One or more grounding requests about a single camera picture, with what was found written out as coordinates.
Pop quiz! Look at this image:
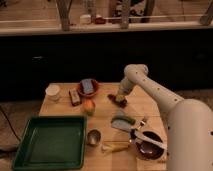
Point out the small metal cup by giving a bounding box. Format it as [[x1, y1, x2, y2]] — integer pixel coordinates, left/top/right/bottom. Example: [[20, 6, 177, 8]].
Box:
[[87, 129, 101, 146]]

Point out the green cucumber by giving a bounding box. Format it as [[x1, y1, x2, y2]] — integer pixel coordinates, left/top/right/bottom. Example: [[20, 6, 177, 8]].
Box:
[[111, 116, 136, 125]]

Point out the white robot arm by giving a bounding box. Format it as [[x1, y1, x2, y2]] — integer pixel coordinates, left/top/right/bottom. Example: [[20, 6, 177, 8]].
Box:
[[116, 64, 213, 171]]

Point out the orange peach fruit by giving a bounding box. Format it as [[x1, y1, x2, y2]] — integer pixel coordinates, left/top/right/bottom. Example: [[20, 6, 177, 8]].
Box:
[[83, 99, 95, 116]]

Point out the orange bowl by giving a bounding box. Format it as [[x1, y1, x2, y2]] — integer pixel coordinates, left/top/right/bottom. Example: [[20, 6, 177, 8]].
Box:
[[77, 78, 99, 98]]

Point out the blue sponge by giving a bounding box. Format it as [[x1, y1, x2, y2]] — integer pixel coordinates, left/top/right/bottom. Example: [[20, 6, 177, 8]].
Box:
[[81, 79, 94, 94]]

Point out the dark brown bowl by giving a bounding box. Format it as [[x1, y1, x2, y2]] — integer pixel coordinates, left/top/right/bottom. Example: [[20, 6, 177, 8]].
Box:
[[134, 131, 164, 160]]

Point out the brown sponge block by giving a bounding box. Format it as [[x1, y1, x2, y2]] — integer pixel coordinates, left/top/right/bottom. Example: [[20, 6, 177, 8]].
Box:
[[69, 89, 81, 106]]

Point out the white paper cup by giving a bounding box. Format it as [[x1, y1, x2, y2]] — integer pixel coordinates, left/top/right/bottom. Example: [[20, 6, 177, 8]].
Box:
[[45, 85, 60, 101]]

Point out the green plastic tray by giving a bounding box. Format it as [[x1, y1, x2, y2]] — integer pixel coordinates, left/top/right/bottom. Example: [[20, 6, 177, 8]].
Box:
[[12, 116, 87, 171]]

